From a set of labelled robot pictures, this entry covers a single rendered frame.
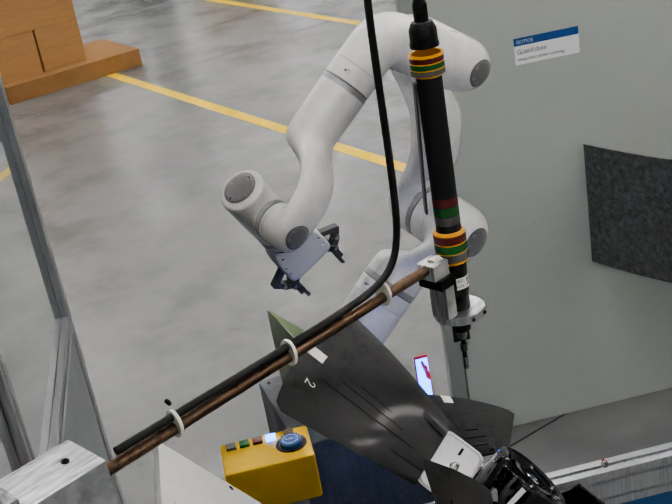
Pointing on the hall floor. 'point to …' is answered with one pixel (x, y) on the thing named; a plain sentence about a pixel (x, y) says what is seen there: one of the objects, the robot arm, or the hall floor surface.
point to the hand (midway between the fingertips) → (321, 272)
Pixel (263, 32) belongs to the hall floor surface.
